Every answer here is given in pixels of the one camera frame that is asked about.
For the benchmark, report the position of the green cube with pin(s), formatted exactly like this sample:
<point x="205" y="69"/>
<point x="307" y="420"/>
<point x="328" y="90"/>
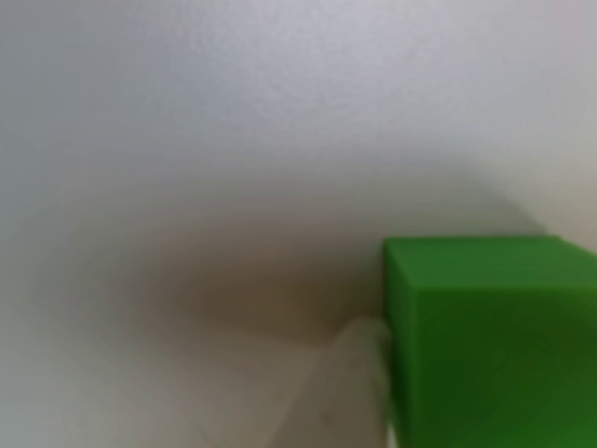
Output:
<point x="490" y="350"/>

